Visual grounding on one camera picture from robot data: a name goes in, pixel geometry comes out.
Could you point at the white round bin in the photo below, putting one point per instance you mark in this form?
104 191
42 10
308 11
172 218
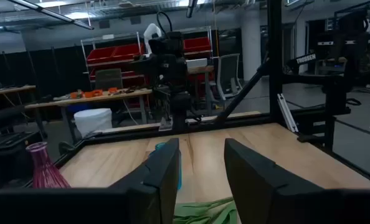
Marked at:
93 121

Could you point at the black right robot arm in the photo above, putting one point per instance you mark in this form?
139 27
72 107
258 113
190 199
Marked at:
179 105

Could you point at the purple glass vase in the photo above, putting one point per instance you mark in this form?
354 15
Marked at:
45 174

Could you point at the light grey office chair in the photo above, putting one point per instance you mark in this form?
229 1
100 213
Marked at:
228 74

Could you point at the silver aluminium bracket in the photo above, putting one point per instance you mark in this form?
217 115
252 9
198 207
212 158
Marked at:
287 113

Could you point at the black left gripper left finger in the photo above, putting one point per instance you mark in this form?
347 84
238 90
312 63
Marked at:
135 202

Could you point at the red storage bin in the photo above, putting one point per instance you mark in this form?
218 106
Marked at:
101 54
127 51
197 44

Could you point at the dark red artificial tulip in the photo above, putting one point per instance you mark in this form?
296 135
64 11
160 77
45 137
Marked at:
203 213

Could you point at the dark grey chair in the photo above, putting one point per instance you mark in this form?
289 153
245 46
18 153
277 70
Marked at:
108 79

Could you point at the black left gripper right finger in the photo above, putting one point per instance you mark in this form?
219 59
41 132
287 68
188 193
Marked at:
266 193

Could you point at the wooden workbench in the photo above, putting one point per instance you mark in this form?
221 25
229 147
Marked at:
88 100

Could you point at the black table frame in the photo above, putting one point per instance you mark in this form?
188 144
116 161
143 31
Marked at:
275 62

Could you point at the teal glass vase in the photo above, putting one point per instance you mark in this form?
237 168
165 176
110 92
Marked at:
160 145

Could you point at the white robot part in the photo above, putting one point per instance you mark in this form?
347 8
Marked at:
151 34

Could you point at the white round column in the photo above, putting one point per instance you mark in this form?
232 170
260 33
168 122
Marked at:
251 46

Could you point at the orange plastic parts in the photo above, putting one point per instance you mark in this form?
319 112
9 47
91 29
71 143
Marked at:
91 93

